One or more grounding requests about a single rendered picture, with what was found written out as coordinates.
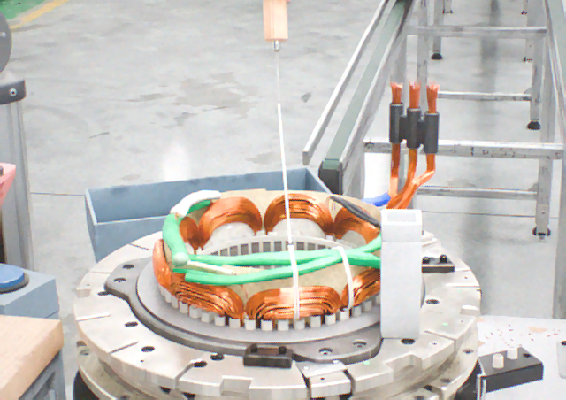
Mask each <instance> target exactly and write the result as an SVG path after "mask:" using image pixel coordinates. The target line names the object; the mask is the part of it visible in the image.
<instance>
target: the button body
mask: <svg viewBox="0 0 566 400"><path fill-rule="evenodd" d="M21 269H22V268H21ZM22 270H23V272H25V273H27V274H28V275H29V278H30V282H29V283H28V285H27V286H26V287H24V288H21V289H19V290H17V291H13V293H10V294H4V295H0V315H4V316H15V317H26V318H37V319H58V320H59V317H58V306H57V287H56V278H55V277H52V276H48V275H45V273H43V274H41V273H38V272H34V271H30V270H27V269H22ZM59 359H60V370H61V379H62V390H63V399H64V400H67V395H66V386H65V366H64V356H62V348H61V350H60V351H59Z"/></svg>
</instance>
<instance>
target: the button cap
mask: <svg viewBox="0 0 566 400"><path fill-rule="evenodd" d="M23 280H24V277H23V270H22V269H21V268H19V267H18V266H15V265H0V288H6V287H10V286H13V285H16V284H18V283H20V282H22V281H23Z"/></svg>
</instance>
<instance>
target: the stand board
mask: <svg viewBox="0 0 566 400"><path fill-rule="evenodd" d="M64 345H65V342H64V332H63V322H61V320H58V319H37V318H26V317H15V316H4V315H0V400H19V398H20V397H21V396H22V395H23V394H24V392H25V391H26V390H27V389H28V387H30V386H31V385H32V383H33V382H34V380H35V379H36V378H37V377H38V375H39V374H40V373H41V372H42V370H43V369H44V368H45V367H47V365H48V363H49V362H50V361H51V360H52V359H53V358H54V357H55V356H56V355H57V353H58V352H59V351H60V350H61V348H62V346H64Z"/></svg>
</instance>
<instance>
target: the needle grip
mask: <svg viewBox="0 0 566 400"><path fill-rule="evenodd" d="M263 12H264V39H265V41H266V42H268V43H272V41H280V43H281V42H287V40H288V25H287V4H286V0H263Z"/></svg>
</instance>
